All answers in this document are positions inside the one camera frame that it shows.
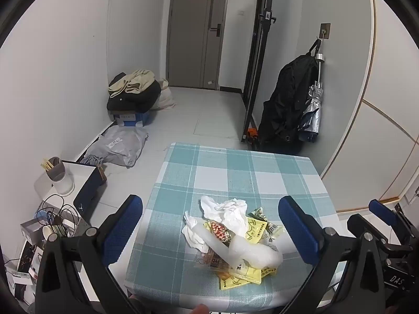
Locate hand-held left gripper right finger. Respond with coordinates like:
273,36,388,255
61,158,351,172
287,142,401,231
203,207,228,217
278,195,385,314

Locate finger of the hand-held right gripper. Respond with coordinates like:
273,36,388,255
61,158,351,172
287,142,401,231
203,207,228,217
368,199,414,252
346,214,389,248

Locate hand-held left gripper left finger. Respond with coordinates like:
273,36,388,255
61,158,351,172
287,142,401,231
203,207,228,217
34,194,145,314

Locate white wrapper with barcode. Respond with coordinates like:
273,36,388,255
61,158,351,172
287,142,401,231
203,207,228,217
266,222,283,246

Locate green and white wrapper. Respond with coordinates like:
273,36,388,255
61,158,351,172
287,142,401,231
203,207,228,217
250,207,269,225

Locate yellow packet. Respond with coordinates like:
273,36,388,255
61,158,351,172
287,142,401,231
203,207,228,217
244,216,271,246
258,263,278,277
218,263,262,291

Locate white foam sheet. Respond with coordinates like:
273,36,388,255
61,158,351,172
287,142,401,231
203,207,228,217
195,224,284,267

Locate small white tissue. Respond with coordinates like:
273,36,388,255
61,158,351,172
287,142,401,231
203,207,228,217
181,211,210,252

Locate large white tissue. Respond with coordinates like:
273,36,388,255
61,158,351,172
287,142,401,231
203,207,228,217
200,195,248,238

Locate red patterned wrapper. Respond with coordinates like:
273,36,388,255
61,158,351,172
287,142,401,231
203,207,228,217
209,221,234,243

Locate clear printed wrapper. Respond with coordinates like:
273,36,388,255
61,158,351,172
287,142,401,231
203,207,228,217
195,249,230,273

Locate white box with navy side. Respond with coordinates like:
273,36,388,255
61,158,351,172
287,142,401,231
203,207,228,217
34,161,107,223

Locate frosted white cup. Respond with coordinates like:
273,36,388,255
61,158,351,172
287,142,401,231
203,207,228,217
46,157,75,197

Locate grey plastic bag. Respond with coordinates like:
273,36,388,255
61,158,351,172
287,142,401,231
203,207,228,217
80,126,148,168

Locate white wardrobe with wooden trim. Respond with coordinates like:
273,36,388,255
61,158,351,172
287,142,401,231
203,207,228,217
321,0,419,213

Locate clear plastic box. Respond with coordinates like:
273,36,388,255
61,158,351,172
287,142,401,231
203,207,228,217
20,217,46,246

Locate teal checked tablecloth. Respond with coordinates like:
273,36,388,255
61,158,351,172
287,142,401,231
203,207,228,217
125,142,338,311

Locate bundle of pale sticks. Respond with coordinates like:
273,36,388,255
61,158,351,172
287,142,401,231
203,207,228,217
41,158,63,172

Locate blue storage box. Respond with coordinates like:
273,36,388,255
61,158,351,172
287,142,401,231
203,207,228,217
112,109,154,127

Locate silver folding umbrella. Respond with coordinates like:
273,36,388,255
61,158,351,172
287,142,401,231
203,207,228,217
298,54,325,143

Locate black jacket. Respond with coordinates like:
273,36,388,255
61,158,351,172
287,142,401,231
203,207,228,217
258,54,323,154

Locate black clothes pile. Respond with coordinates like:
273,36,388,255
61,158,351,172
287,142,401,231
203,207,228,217
107,82,162,112

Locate white cloth bag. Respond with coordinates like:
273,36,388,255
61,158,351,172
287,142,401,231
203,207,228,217
154,78,176,110

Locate beige cloth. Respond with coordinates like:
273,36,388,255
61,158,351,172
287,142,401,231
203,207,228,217
109,69,154,98

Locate grey entrance door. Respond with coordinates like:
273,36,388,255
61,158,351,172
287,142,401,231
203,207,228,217
166,0,228,89

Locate black cables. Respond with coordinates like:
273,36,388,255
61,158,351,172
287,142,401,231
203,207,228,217
36,194,82,236

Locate black metal frame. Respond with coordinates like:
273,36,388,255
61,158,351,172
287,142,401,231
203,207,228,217
241,0,277,143

